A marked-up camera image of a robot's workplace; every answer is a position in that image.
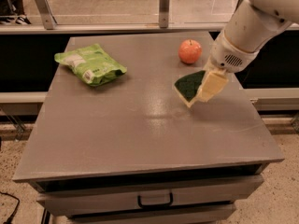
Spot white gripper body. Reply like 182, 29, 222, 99
204, 31, 258, 74

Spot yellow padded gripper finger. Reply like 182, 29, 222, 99
191, 70, 228, 105

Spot green and yellow sponge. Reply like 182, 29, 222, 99
174, 70, 206, 107

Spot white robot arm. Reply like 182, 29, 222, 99
191, 0, 299, 103

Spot red apple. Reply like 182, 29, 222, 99
178, 39, 202, 64

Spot green chip bag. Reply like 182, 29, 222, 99
54, 44, 127, 87

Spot black and white shoes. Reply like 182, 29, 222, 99
0, 15, 30, 25

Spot middle metal railing bracket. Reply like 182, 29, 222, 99
158, 0, 170, 28

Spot black drawer handle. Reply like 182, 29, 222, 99
137, 192, 174, 209

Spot left metal railing bracket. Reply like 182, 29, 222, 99
35, 0, 57, 30

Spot black floor cable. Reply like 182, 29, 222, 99
0, 190, 21, 224

